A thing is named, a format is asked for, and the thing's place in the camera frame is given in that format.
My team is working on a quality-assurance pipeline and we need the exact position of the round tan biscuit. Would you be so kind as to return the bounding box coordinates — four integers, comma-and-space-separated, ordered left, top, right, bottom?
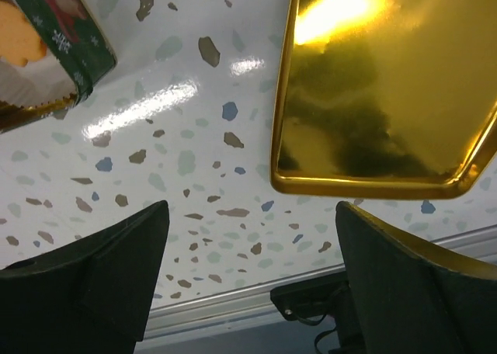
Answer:
1, 1, 47, 67

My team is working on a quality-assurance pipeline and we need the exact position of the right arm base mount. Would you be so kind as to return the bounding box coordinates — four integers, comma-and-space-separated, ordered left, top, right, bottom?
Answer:
270, 271, 367, 353

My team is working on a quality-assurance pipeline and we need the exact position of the aluminium front rail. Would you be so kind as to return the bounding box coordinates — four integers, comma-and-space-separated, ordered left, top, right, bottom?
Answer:
145, 224, 497, 342

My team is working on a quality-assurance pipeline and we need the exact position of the gold cookie tin box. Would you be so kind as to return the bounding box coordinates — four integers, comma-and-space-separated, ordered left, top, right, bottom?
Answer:
0, 0, 118, 134

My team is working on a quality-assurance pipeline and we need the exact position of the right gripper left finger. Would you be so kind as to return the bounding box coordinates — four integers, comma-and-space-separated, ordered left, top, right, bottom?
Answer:
1, 200, 169, 353

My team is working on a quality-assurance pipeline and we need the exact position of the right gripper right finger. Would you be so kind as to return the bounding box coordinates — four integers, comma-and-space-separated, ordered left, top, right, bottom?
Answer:
335, 201, 496, 353

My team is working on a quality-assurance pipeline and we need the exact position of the gold tin lid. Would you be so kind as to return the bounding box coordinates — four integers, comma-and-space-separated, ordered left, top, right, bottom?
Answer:
269, 0, 496, 200

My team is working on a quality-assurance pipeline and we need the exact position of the white paper cup bottom-right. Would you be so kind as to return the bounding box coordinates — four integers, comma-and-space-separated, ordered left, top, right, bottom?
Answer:
1, 54, 77, 107

